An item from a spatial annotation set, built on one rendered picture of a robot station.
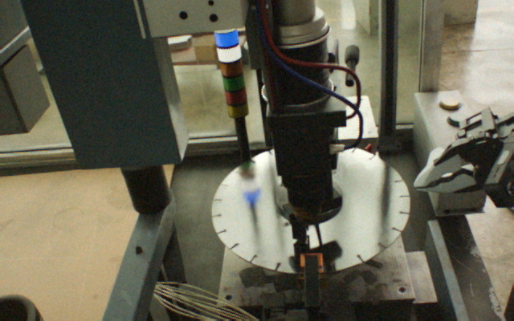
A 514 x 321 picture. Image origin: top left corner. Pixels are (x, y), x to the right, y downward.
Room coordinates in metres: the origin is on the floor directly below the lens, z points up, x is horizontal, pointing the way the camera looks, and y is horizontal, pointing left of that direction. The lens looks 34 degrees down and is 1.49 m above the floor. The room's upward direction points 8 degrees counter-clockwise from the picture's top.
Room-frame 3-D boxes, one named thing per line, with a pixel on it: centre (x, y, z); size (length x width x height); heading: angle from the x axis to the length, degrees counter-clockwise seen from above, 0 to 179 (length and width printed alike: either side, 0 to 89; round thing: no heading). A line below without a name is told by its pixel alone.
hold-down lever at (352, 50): (0.60, -0.12, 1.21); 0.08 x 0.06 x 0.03; 172
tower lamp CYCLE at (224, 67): (0.93, 0.02, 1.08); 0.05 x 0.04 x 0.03; 82
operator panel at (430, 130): (0.89, -0.43, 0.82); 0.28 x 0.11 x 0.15; 172
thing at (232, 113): (0.93, 0.02, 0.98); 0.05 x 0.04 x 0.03; 82
